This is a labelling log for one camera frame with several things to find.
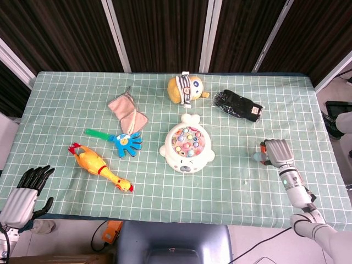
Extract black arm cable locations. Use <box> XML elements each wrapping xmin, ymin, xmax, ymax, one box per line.
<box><xmin>230</xmin><ymin>227</ymin><xmax>292</xmax><ymax>264</ymax></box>

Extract pink cloth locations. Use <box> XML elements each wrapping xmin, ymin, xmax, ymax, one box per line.
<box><xmin>107</xmin><ymin>86</ymin><xmax>150</xmax><ymax>134</ymax></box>

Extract green checkered tablecloth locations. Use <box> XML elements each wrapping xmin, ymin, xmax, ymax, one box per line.
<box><xmin>0</xmin><ymin>71</ymin><xmax>352</xmax><ymax>230</ymax></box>

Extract silver right hand orange fingertips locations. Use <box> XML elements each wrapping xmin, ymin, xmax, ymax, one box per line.
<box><xmin>260</xmin><ymin>139</ymin><xmax>295</xmax><ymax>169</ymax></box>

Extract blue hand clapper toy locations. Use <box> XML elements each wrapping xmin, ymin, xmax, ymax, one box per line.
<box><xmin>84</xmin><ymin>128</ymin><xmax>143</xmax><ymax>159</ymax></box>

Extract blue-grey robot torso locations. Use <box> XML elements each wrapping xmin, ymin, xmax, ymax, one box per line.
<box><xmin>115</xmin><ymin>221</ymin><xmax>234</xmax><ymax>264</ymax></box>

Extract dark sneaker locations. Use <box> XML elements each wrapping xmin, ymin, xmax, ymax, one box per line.
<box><xmin>322</xmin><ymin>111</ymin><xmax>342</xmax><ymax>138</ymax></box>

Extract black tablet screen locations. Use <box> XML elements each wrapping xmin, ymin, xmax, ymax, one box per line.
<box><xmin>326</xmin><ymin>101</ymin><xmax>352</xmax><ymax>118</ymax></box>

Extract yellow plush toy striped hat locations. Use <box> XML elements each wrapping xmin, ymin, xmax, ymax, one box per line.
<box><xmin>167</xmin><ymin>71</ymin><xmax>210</xmax><ymax>108</ymax></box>

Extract person leg white trousers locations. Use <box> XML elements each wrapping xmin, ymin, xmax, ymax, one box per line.
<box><xmin>335</xmin><ymin>111</ymin><xmax>352</xmax><ymax>133</ymax></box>

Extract blue and white floor rag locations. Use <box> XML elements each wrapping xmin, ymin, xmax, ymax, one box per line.
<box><xmin>20</xmin><ymin>219</ymin><xmax>57</xmax><ymax>235</ymax></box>

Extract black gloves in plastic bag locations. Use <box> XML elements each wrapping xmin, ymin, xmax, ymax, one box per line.
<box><xmin>211</xmin><ymin>89</ymin><xmax>266</xmax><ymax>123</ymax></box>

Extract white seal-shaped toy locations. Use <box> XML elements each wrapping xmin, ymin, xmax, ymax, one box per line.
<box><xmin>159</xmin><ymin>113</ymin><xmax>216</xmax><ymax>174</ymax></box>

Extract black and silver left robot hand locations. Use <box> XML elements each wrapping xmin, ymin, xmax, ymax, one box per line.
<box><xmin>0</xmin><ymin>164</ymin><xmax>55</xmax><ymax>229</ymax></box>

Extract orange device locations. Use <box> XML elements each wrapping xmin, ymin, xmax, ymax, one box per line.
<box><xmin>101</xmin><ymin>221</ymin><xmax>123</xmax><ymax>245</ymax></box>

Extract yellow rubber chicken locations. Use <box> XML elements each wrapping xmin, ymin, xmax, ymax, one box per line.
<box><xmin>68</xmin><ymin>142</ymin><xmax>135</xmax><ymax>193</ymax></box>

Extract black cable of orange device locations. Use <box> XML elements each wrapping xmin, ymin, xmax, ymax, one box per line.
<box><xmin>91</xmin><ymin>221</ymin><xmax>111</xmax><ymax>252</ymax></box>

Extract white partition frame post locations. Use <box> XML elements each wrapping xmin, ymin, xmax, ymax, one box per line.
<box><xmin>101</xmin><ymin>0</ymin><xmax>131</xmax><ymax>73</ymax></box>
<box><xmin>252</xmin><ymin>0</ymin><xmax>295</xmax><ymax>73</ymax></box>
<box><xmin>0</xmin><ymin>37</ymin><xmax>36</xmax><ymax>89</ymax></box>
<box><xmin>315</xmin><ymin>51</ymin><xmax>352</xmax><ymax>93</ymax></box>
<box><xmin>199</xmin><ymin>0</ymin><xmax>222</xmax><ymax>73</ymax></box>

